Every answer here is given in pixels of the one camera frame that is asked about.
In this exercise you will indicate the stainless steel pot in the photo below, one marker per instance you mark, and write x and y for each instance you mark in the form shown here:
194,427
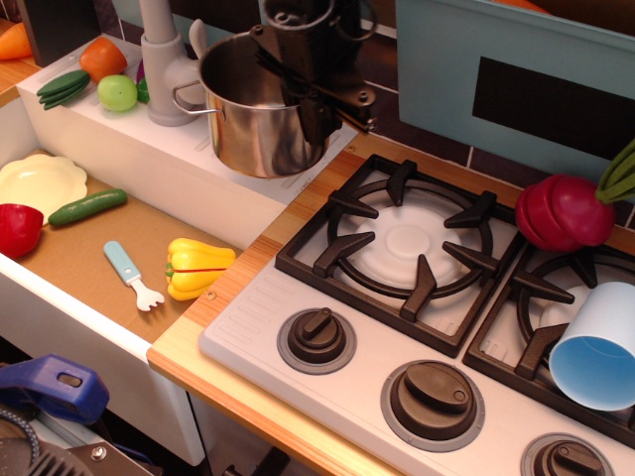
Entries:
252,130

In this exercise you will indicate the light blue plastic cup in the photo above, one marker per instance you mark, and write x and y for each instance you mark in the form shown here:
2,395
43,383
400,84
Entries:
593,362

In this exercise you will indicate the middle black stove knob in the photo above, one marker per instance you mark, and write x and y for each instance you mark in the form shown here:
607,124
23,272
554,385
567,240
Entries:
432,406

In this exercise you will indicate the green toy apple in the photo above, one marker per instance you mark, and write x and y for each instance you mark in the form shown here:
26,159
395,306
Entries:
117,92

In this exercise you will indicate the purple toy eggplant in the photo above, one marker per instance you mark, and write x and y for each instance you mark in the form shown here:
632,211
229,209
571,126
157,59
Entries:
141,84

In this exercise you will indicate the blue handled toy fork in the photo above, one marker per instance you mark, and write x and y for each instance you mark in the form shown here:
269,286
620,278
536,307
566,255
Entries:
129,274

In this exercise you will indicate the right black burner grate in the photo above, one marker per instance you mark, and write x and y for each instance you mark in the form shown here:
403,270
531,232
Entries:
540,297

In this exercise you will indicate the white toy sink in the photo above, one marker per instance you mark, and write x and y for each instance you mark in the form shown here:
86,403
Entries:
65,297

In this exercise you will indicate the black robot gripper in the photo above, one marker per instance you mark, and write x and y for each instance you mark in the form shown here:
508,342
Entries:
313,47

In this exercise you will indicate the orange toy vegetable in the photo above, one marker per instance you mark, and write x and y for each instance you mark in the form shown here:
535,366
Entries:
102,58

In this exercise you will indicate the grey toy stove top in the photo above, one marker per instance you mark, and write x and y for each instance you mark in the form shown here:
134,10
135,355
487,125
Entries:
244,339

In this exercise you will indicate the black burner grate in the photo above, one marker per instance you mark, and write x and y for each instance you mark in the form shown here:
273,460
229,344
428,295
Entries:
540,297
413,252

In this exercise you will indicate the grey toy faucet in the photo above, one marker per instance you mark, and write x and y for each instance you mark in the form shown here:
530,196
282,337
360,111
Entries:
171,76

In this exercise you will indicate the grey metal bracket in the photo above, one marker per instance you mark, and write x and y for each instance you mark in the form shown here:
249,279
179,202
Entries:
34,443

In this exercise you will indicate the left black burner grate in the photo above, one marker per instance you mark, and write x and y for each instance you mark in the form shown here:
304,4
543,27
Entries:
413,252

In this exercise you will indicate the black stove knob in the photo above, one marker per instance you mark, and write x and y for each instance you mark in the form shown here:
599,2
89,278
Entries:
563,454
432,406
317,341

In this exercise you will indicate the red toy radish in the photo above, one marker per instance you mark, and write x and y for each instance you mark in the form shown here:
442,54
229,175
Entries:
564,213

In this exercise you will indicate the cream scalloped plate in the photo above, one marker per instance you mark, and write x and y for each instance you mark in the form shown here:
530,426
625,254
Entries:
43,182

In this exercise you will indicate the yellow toy bell pepper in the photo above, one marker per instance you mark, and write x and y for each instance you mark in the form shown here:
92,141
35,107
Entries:
193,266

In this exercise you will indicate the right black stove knob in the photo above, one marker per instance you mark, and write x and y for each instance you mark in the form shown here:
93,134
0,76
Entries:
563,454

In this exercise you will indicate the left black stove knob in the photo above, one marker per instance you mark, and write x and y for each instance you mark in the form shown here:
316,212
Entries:
317,341

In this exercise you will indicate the teal toy oven hood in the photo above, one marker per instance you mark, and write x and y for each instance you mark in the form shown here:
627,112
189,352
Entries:
543,91

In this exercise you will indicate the orange toy carrot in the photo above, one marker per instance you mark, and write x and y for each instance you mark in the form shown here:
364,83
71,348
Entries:
15,43

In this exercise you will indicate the green toy cucumber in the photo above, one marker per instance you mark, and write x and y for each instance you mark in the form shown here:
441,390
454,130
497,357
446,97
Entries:
88,206

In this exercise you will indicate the red toy pepper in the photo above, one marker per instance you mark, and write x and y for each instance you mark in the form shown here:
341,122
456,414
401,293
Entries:
21,227

